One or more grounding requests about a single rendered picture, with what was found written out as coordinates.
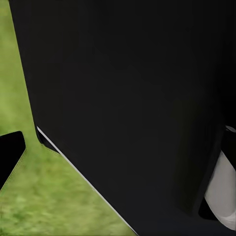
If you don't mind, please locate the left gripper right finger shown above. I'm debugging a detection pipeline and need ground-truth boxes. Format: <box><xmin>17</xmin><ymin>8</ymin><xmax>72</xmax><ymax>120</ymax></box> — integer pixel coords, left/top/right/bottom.
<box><xmin>220</xmin><ymin>131</ymin><xmax>236</xmax><ymax>170</ymax></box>

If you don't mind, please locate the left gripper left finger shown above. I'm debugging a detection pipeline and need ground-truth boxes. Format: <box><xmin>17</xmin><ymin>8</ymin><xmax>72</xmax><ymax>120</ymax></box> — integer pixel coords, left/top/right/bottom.
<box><xmin>0</xmin><ymin>131</ymin><xmax>26</xmax><ymax>190</ymax></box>

